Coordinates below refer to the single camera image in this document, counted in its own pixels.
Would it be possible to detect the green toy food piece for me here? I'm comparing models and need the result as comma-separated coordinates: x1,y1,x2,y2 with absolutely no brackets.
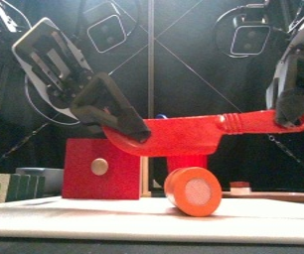
0,173,47,205

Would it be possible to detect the red toy cylinder piece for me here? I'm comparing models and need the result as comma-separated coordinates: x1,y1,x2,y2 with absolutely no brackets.
165,155,209,175

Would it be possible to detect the beige wooden upright strip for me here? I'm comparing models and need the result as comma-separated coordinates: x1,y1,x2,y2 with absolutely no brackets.
138,156,152,196

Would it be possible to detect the thin metal chain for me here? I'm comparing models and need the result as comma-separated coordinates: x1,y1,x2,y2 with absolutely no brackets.
266,133,304,167

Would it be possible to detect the red toy block with velcro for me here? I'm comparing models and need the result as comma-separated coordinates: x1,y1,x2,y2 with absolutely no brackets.
61,137,142,200

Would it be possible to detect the arm wrist camera box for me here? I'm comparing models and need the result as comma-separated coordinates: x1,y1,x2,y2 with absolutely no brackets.
85,14,128,55
228,24,272,57

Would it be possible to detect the small red white toy piece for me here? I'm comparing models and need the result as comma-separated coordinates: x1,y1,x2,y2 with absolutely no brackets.
227,181,252,195

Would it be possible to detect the left arm wrist camera box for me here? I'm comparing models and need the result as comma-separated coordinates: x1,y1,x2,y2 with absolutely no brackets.
85,14,128,55

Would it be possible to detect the red plastic toy knife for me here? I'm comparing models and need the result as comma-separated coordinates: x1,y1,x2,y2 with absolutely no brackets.
100,109,304,158

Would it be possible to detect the orange toy carrot slice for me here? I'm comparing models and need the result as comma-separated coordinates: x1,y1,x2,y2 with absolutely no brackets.
163,166,224,218

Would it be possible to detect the wooden tray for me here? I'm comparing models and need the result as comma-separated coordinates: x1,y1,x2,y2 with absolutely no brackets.
221,190,304,203

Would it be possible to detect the right arm wrist camera box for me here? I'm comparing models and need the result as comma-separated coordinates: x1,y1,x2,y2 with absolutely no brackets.
228,24,272,57

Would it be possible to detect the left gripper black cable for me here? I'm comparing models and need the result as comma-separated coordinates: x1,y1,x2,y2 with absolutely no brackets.
23,74,81,127

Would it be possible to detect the white cutting board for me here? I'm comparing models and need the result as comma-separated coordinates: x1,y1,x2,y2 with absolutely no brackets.
0,195,304,246

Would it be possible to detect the vertical metal frame pole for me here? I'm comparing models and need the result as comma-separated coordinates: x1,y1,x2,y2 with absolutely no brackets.
146,0,156,119

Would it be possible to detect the grey plastic container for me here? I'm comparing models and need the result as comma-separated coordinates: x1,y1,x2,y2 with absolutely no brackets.
14,167,66,194

